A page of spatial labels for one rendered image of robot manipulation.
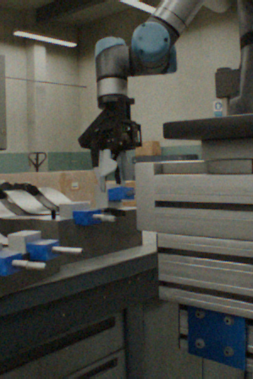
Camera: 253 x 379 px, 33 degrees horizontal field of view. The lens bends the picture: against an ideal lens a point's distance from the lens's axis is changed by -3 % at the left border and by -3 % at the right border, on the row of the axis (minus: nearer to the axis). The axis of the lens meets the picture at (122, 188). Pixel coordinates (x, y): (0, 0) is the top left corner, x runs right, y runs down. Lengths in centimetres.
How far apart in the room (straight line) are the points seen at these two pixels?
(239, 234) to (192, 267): 8
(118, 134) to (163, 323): 50
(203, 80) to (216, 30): 95
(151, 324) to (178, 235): 59
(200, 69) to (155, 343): 752
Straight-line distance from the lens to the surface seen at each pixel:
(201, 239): 53
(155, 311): 112
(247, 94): 49
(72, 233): 89
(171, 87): 873
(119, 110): 99
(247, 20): 53
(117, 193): 96
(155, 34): 89
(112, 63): 103
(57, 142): 980
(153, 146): 835
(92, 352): 98
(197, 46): 855
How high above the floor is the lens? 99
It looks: 3 degrees down
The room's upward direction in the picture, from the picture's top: 2 degrees counter-clockwise
